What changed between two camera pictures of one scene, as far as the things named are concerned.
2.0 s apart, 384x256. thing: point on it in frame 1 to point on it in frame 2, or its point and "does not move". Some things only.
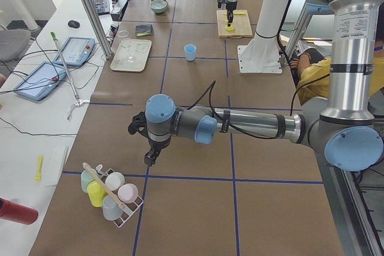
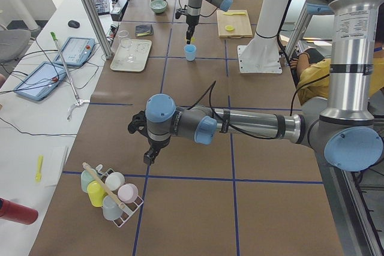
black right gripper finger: (229, 17) to (188, 36)
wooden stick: (108, 190) does not move
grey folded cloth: (144, 30) does not move
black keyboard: (101, 0) does not move
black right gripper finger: (230, 17) to (191, 32)
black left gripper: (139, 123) does not move
